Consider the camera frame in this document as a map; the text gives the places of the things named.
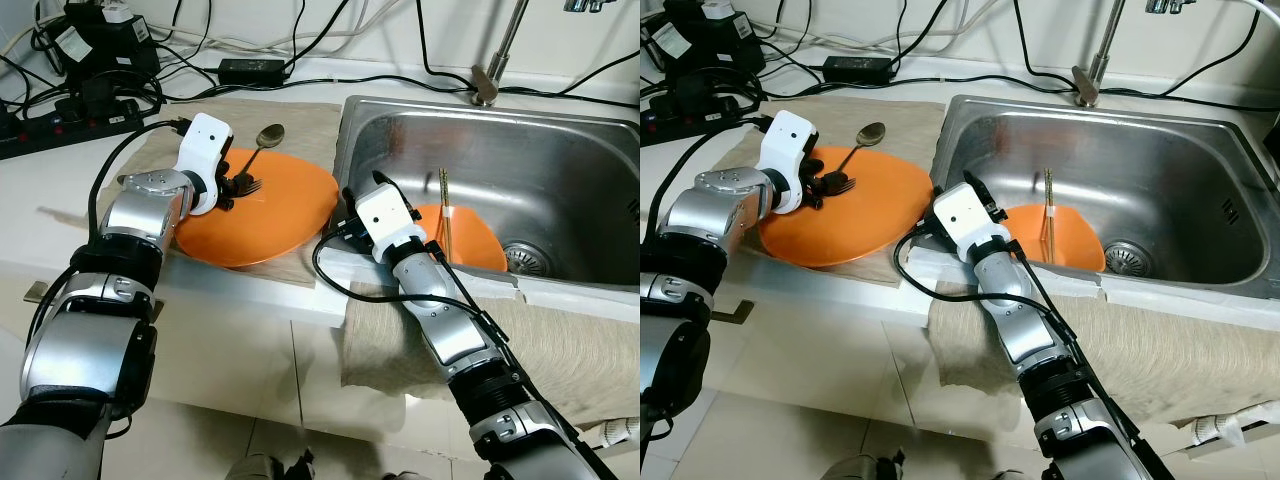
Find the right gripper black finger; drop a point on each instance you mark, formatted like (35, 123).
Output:
(985, 193)
(397, 195)

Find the metal fork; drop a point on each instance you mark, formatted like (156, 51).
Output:
(252, 186)
(846, 186)

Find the large orange plate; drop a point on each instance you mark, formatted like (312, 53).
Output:
(880, 215)
(280, 220)

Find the metal spoon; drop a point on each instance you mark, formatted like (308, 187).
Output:
(270, 135)
(870, 134)

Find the small orange plate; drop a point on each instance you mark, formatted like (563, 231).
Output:
(1078, 245)
(478, 245)

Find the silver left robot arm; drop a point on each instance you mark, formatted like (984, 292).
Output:
(85, 340)
(685, 330)

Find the beige woven counter mat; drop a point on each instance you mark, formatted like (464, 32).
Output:
(915, 125)
(320, 125)

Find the black power adapter brick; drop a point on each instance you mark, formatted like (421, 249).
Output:
(857, 70)
(253, 71)

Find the black power strip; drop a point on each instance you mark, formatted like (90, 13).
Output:
(695, 128)
(60, 130)

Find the steel sink drain strainer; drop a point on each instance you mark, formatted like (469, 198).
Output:
(525, 260)
(1124, 260)

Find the stainless steel sink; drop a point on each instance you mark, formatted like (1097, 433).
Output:
(1180, 160)
(560, 160)

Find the steel faucet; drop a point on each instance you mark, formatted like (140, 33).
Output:
(1100, 50)
(500, 50)

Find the black battery charger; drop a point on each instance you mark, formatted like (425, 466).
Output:
(705, 45)
(105, 45)

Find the beige hanging towel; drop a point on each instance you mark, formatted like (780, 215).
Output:
(1180, 350)
(580, 350)

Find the white plastic pipe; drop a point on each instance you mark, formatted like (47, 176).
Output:
(618, 432)
(1235, 425)

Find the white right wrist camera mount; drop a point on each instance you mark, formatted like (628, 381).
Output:
(965, 215)
(385, 215)

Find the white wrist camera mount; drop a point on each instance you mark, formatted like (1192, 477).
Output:
(205, 140)
(965, 215)
(790, 140)
(385, 215)

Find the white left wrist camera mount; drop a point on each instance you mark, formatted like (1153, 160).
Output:
(790, 140)
(205, 140)

